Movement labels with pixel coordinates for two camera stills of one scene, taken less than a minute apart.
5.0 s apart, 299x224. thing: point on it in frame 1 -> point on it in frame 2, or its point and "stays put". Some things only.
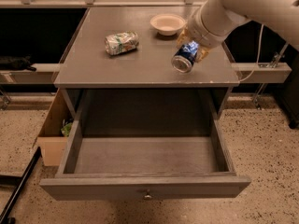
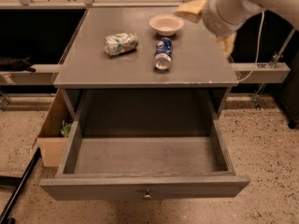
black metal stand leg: x=6 y=217 stays put
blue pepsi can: x=182 y=61 -> x=163 y=54
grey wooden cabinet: x=119 y=66 stays put
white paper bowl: x=167 y=24 stays put
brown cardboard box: x=51 y=142 stays put
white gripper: x=202 y=32 -> x=217 y=17
